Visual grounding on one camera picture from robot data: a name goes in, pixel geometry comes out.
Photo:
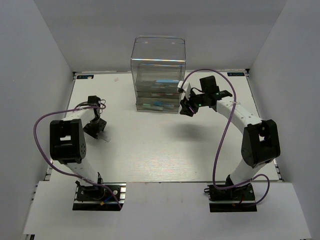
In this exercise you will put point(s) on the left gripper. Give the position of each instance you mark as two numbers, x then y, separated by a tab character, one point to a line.
93	132

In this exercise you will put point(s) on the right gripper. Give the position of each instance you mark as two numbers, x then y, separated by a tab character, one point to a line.
186	109

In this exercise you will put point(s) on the orange capped highlighter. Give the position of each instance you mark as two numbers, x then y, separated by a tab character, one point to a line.
106	138

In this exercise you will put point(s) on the green black gel pen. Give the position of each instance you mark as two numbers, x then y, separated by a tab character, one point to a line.
152	107

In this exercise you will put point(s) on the clear acrylic drawer organizer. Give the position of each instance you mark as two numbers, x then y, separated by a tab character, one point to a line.
157	58

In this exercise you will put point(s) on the blue capped highlighter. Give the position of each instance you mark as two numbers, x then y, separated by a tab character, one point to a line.
164	104

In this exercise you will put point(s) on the red gel pen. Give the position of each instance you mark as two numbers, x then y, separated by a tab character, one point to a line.
165	95

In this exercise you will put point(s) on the purple gel pen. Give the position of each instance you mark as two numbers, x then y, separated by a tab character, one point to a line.
161	88

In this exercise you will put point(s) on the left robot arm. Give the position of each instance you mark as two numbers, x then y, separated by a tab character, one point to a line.
68	143

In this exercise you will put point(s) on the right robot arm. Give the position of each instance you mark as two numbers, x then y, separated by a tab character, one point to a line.
260	139

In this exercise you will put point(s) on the left blue corner label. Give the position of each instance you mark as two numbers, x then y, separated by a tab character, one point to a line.
84	77

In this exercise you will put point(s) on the blue corner label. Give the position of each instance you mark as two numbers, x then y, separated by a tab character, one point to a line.
84	77
235	74

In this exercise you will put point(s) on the right blue corner label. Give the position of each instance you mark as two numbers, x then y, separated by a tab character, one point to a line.
235	74

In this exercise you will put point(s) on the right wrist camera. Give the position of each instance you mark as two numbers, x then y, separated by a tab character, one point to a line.
184	87

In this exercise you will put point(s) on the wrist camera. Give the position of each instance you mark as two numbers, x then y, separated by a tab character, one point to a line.
184	87
94	100

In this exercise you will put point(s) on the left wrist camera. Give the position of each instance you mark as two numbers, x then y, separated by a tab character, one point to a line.
94	100

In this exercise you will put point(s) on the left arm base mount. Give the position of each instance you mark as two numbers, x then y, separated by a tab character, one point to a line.
92	198

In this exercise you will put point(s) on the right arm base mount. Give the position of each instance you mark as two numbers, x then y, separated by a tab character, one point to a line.
236	200

